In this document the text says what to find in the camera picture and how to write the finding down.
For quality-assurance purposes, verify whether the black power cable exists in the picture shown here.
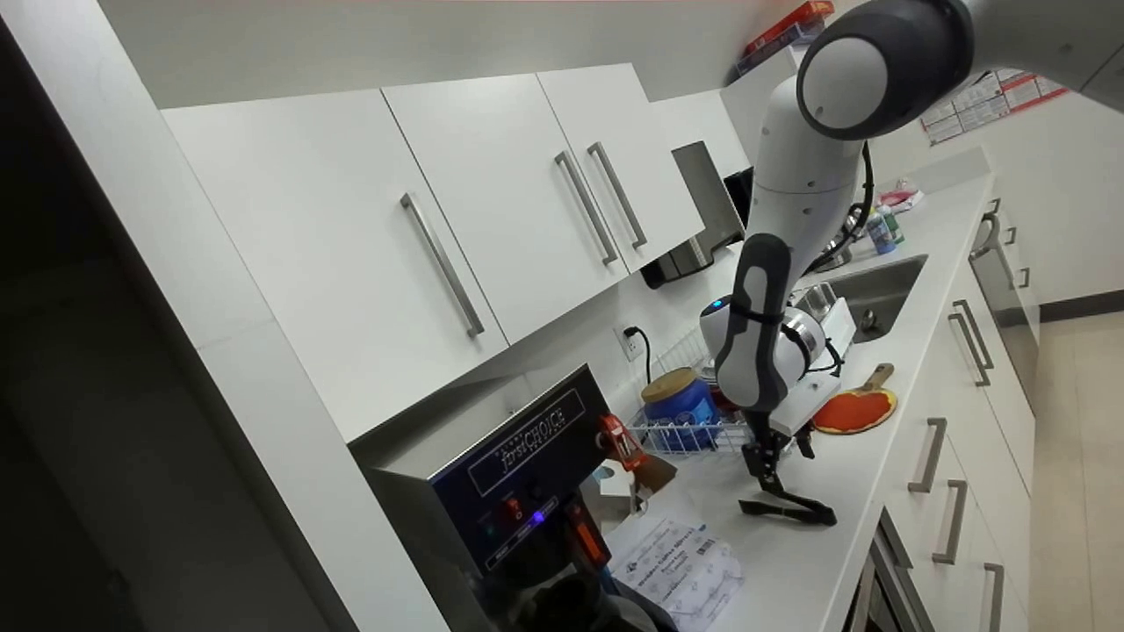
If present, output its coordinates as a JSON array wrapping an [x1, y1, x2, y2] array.
[[626, 324, 658, 390]]

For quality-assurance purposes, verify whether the small white box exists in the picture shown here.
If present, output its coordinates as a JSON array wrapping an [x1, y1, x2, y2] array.
[[585, 457, 641, 520]]

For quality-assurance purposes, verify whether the white wire dish rack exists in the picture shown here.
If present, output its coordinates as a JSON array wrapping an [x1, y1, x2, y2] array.
[[632, 348, 755, 461]]

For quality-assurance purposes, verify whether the large white cabinet door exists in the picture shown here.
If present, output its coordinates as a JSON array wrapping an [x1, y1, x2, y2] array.
[[160, 87, 512, 441]]

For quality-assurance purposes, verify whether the colourful wall poster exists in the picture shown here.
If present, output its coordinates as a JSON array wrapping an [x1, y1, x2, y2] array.
[[916, 62, 1072, 148]]

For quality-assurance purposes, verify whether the printed paper sheet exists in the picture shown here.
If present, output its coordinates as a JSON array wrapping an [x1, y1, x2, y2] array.
[[603, 508, 747, 632]]

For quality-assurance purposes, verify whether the steel cabinet bar handle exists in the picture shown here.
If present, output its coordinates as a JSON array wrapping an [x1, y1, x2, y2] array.
[[396, 190, 488, 343], [584, 142, 648, 252], [552, 148, 622, 272]]

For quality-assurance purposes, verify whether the brown orange coffee decanter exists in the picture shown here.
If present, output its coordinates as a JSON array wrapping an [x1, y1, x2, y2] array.
[[592, 412, 680, 500]]

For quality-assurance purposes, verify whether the steel paper towel dispenser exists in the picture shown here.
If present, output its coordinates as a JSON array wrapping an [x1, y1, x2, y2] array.
[[636, 138, 752, 293]]

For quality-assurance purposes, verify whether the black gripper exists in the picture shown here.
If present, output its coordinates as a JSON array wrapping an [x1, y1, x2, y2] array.
[[742, 405, 823, 507]]

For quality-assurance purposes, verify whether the white wall power outlet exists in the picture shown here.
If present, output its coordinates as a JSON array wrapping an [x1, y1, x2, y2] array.
[[615, 320, 648, 367]]

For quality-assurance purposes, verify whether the blue bowl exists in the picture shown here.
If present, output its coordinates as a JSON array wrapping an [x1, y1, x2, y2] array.
[[640, 367, 722, 431]]

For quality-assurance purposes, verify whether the steel drawer handle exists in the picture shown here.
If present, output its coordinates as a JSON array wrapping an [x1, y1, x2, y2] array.
[[978, 561, 1009, 632], [954, 294, 996, 377], [946, 306, 991, 390], [905, 416, 950, 495], [929, 477, 972, 569]]

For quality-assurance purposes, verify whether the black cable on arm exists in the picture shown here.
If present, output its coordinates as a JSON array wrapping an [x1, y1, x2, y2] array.
[[805, 138, 882, 282]]

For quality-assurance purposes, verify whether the blue soap bottle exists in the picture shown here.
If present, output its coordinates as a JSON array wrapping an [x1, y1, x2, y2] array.
[[864, 205, 905, 259]]

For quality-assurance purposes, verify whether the red table tennis paddle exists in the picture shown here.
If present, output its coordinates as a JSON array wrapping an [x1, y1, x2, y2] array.
[[809, 362, 900, 438]]

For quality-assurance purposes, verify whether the stainless steel dishwasher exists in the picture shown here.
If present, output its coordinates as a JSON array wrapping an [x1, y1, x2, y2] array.
[[964, 202, 1044, 343]]

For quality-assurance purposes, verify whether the built-in black oven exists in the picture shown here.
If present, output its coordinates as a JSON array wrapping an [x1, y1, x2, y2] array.
[[840, 508, 940, 632]]

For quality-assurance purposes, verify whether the steel kitchen sink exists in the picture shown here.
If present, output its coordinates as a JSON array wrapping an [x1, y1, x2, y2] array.
[[805, 252, 929, 343]]

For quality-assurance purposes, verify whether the black steel coffee machine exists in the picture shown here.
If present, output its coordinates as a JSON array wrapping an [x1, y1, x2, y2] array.
[[347, 362, 622, 632]]

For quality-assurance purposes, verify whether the glass coffee pot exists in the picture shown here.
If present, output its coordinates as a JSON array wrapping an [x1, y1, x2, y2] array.
[[512, 557, 680, 632]]

